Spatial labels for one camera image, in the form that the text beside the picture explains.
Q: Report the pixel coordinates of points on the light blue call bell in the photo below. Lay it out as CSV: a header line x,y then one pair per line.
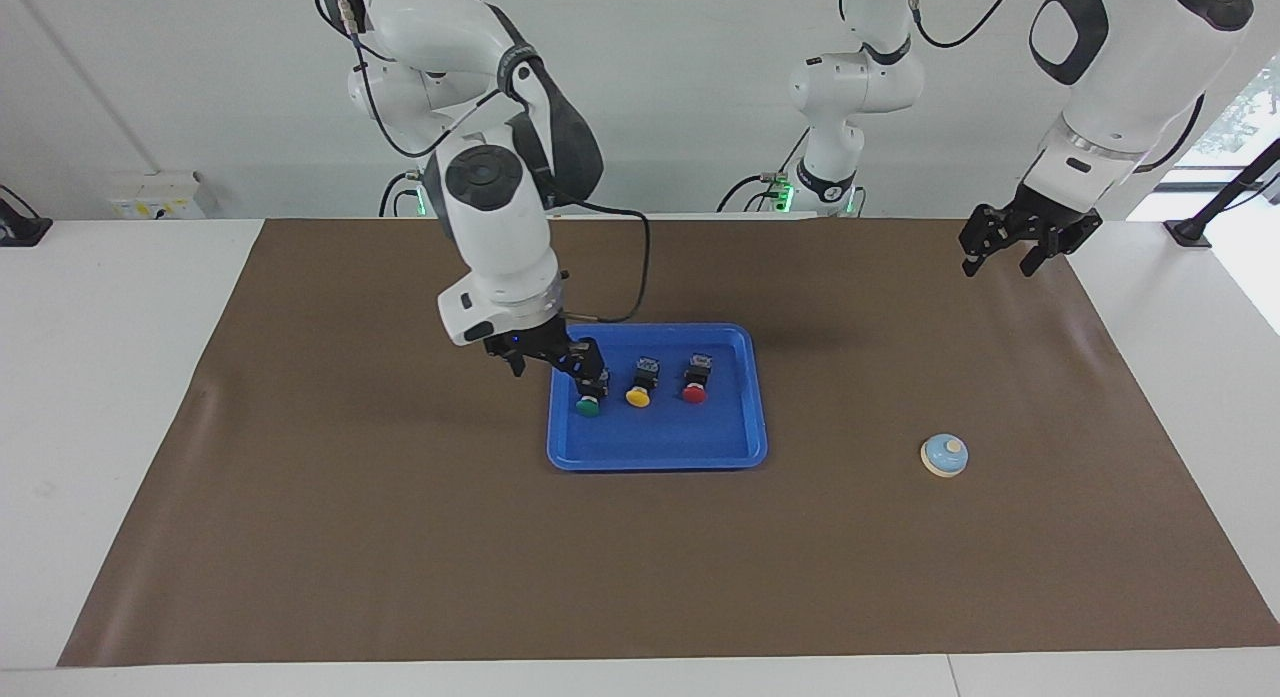
x,y
943,459

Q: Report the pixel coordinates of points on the black angled stand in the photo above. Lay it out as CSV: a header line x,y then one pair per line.
x,y
1190,229

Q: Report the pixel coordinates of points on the white wall outlet box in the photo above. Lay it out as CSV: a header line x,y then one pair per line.
x,y
155,197

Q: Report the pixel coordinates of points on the green push button switch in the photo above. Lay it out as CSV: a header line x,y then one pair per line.
x,y
588,408

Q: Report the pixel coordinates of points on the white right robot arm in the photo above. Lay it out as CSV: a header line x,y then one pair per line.
x,y
500,237

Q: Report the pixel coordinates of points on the blue plastic tray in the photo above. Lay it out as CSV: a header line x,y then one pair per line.
x,y
700,437

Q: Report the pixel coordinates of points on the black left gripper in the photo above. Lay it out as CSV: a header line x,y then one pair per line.
x,y
1045,222

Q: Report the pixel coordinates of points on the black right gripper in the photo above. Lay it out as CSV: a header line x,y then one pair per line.
x,y
545,345

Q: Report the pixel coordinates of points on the black clamp mount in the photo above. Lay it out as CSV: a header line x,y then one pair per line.
x,y
22,227

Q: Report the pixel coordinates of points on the red push button switch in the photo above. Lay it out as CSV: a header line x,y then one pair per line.
x,y
694,394

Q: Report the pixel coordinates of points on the bright window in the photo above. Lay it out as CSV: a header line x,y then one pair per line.
x,y
1250,117

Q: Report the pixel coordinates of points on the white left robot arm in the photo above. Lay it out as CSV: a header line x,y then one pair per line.
x,y
1130,67

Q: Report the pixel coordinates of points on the brown table mat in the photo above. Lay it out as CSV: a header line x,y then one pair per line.
x,y
400,557

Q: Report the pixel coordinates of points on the yellow push button switch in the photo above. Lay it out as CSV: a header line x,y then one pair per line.
x,y
638,397

